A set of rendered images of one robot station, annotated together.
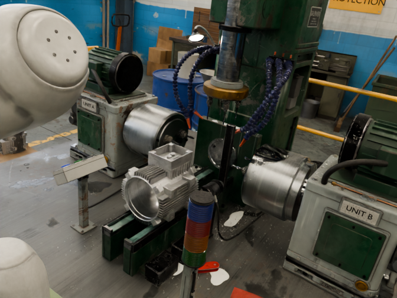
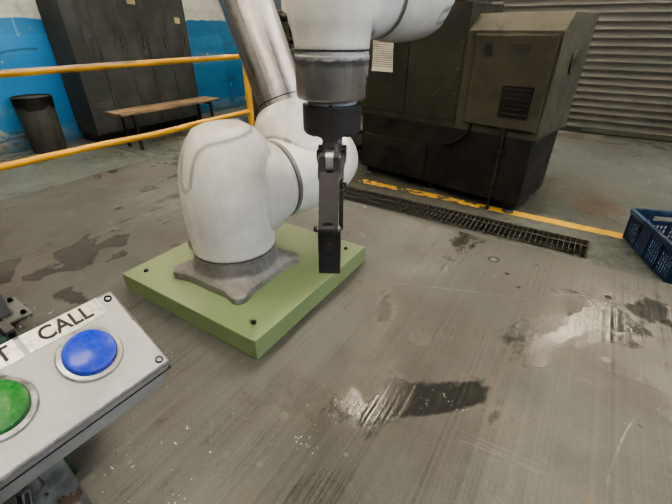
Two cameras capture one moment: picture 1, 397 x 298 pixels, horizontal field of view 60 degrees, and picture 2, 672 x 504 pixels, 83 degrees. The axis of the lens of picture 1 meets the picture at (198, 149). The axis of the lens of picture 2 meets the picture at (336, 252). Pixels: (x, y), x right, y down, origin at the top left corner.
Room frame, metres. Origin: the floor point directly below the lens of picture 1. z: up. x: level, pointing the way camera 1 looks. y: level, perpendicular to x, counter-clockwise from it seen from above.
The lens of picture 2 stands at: (1.17, 0.60, 1.25)
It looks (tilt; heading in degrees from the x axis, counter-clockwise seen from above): 31 degrees down; 183
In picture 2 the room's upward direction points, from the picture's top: straight up
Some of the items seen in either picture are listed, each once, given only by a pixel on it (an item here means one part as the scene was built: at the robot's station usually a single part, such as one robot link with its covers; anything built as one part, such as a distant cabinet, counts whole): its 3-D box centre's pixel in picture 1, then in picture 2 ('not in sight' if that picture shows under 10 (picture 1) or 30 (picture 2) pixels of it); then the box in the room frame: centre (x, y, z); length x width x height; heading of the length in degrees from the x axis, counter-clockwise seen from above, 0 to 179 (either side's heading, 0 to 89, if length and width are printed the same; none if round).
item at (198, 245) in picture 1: (196, 237); not in sight; (0.68, -0.02, 1.10); 0.06 x 0.06 x 0.04
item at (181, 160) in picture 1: (170, 161); not in sight; (1.06, 0.09, 1.11); 0.12 x 0.11 x 0.07; 148
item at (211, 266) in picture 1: (206, 267); not in sight; (0.89, -0.08, 0.81); 0.09 x 0.03 x 0.02; 108
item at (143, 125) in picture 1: (148, 130); not in sight; (1.49, 0.24, 1.04); 0.37 x 0.25 x 0.25; 58
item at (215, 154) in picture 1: (221, 154); not in sight; (1.37, -0.11, 1.02); 0.15 x 0.02 x 0.15; 58
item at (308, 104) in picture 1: (308, 109); not in sight; (5.53, -1.74, 0.14); 0.30 x 0.30 x 0.27
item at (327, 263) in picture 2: not in sight; (329, 250); (0.73, 0.57, 0.99); 0.03 x 0.01 x 0.07; 90
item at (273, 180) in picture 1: (285, 184); not in sight; (1.12, -0.34, 1.04); 0.41 x 0.25 x 0.25; 58
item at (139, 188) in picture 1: (160, 188); not in sight; (1.03, 0.11, 1.02); 0.20 x 0.19 x 0.19; 148
